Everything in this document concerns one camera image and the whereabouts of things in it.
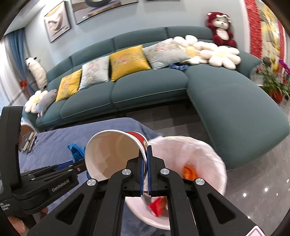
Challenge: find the potted flower plant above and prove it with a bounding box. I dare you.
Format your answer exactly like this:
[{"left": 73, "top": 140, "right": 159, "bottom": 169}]
[{"left": 256, "top": 56, "right": 289, "bottom": 104}]

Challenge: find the orange plastic bag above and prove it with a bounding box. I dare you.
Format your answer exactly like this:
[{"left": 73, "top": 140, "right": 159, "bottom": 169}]
[{"left": 182, "top": 165, "right": 199, "bottom": 181}]

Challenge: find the white lined trash bin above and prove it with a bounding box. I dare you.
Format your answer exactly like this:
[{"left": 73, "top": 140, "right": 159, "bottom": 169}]
[{"left": 125, "top": 136, "right": 227, "bottom": 230}]

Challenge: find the teal sectional sofa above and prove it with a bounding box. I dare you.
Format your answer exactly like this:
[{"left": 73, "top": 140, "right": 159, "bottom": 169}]
[{"left": 22, "top": 25, "right": 290, "bottom": 171}]

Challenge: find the yellow cushion left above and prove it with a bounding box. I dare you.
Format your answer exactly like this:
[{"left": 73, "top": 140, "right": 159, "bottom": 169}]
[{"left": 55, "top": 69, "right": 82, "bottom": 102}]

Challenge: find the round side chair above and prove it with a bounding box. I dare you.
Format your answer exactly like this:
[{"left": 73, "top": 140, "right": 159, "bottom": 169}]
[{"left": 19, "top": 121, "right": 38, "bottom": 144}]

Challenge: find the white flower cushion right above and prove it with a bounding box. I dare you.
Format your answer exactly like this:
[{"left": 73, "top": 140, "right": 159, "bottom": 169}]
[{"left": 173, "top": 35, "right": 241, "bottom": 70}]

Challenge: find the yellow cushion right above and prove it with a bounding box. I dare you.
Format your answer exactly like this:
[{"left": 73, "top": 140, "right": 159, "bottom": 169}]
[{"left": 110, "top": 45, "right": 151, "bottom": 82}]

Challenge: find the light blue cushion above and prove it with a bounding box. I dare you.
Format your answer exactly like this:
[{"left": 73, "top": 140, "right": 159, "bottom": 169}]
[
  {"left": 79, "top": 56, "right": 110, "bottom": 90},
  {"left": 142, "top": 38, "right": 190, "bottom": 70}
]

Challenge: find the red paper packet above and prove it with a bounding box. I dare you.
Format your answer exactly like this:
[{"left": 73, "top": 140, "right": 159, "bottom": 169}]
[{"left": 148, "top": 196, "right": 168, "bottom": 217}]

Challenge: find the yellow cushion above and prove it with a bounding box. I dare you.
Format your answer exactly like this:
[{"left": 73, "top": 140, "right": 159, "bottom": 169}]
[
  {"left": 110, "top": 45, "right": 151, "bottom": 82},
  {"left": 55, "top": 69, "right": 82, "bottom": 102}
]

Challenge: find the blue wrapper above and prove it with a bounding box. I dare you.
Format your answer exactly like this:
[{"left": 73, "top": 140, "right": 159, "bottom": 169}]
[{"left": 67, "top": 143, "right": 92, "bottom": 180}]

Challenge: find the white sheep plush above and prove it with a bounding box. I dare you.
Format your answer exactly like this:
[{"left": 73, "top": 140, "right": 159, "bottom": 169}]
[{"left": 25, "top": 57, "right": 48, "bottom": 90}]

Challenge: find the light blue cushion right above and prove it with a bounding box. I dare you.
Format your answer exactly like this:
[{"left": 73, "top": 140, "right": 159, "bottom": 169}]
[{"left": 142, "top": 38, "right": 190, "bottom": 70}]

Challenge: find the grey seal plush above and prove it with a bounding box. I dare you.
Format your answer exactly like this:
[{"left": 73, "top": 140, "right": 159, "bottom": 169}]
[{"left": 36, "top": 89, "right": 57, "bottom": 117}]

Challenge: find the white flower cushion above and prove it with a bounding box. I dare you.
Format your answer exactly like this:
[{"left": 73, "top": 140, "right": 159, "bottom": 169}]
[
  {"left": 24, "top": 90, "right": 48, "bottom": 114},
  {"left": 173, "top": 35, "right": 241, "bottom": 70}
]

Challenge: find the white flower cushion left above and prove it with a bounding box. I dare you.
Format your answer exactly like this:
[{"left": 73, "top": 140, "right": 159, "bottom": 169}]
[{"left": 24, "top": 90, "right": 48, "bottom": 114}]

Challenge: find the framed wall picture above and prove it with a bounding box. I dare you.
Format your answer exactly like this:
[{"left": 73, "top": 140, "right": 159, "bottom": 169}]
[
  {"left": 44, "top": 1, "right": 71, "bottom": 43},
  {"left": 71, "top": 0, "right": 139, "bottom": 24}
]

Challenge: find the dark notebook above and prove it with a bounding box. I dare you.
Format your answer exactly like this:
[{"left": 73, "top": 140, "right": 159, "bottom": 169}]
[{"left": 19, "top": 132, "right": 37, "bottom": 154}]

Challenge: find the red paper cup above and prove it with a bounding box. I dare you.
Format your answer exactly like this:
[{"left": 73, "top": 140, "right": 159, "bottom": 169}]
[{"left": 84, "top": 129, "right": 148, "bottom": 181}]

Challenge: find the light blue cushion left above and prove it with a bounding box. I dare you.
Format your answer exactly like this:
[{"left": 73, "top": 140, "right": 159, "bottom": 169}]
[{"left": 79, "top": 56, "right": 110, "bottom": 90}]

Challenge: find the blue beaded item on sofa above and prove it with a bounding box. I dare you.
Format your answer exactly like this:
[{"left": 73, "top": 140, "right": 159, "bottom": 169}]
[{"left": 168, "top": 64, "right": 188, "bottom": 71}]

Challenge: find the blue curtain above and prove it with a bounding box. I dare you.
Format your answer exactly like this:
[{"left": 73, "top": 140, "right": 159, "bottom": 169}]
[{"left": 4, "top": 28, "right": 34, "bottom": 96}]

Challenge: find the red monkey plush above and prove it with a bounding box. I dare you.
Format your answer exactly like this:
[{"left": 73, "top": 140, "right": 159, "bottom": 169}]
[{"left": 207, "top": 12, "right": 237, "bottom": 48}]

